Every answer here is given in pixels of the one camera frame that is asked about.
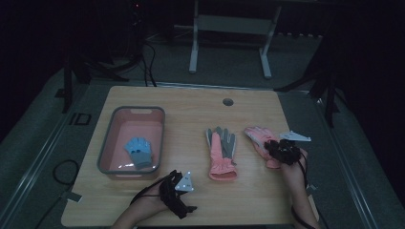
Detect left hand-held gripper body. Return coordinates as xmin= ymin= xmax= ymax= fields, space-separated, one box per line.
xmin=159 ymin=171 xmax=196 ymax=220

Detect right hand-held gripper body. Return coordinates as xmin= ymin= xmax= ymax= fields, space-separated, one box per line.
xmin=269 ymin=130 xmax=312 ymax=167

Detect pink printed ski glove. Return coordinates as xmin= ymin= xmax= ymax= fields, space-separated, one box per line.
xmin=244 ymin=125 xmax=283 ymax=170

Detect dotted blue knit glove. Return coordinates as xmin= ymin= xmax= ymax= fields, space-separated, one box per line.
xmin=123 ymin=136 xmax=155 ymax=170

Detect pink ski glove grey palm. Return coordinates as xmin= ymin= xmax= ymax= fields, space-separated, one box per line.
xmin=204 ymin=126 xmax=239 ymax=182

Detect pink basin with grey rim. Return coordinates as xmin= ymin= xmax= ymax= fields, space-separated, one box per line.
xmin=96 ymin=105 xmax=166 ymax=181

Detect person's left hand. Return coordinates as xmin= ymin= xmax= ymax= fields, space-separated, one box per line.
xmin=139 ymin=185 xmax=175 ymax=218

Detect person's right hand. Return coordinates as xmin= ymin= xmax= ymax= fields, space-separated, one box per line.
xmin=280 ymin=148 xmax=309 ymax=188

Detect black stand with cloth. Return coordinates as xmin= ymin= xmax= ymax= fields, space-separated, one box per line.
xmin=274 ymin=31 xmax=350 ymax=129

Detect grey tape piece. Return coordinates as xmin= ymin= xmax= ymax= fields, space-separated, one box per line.
xmin=61 ymin=191 xmax=83 ymax=204

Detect black tripod stand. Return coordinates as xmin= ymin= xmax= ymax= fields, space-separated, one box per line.
xmin=54 ymin=53 xmax=130 ymax=115

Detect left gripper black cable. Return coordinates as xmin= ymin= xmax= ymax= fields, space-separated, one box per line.
xmin=129 ymin=173 xmax=176 ymax=206

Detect black hanging cables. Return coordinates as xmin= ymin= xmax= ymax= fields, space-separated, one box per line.
xmin=139 ymin=40 xmax=158 ymax=88

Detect black looped floor cable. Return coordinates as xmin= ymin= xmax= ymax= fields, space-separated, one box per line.
xmin=52 ymin=158 xmax=81 ymax=187

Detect white metal desk frame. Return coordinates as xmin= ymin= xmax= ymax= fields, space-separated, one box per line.
xmin=188 ymin=0 xmax=283 ymax=80

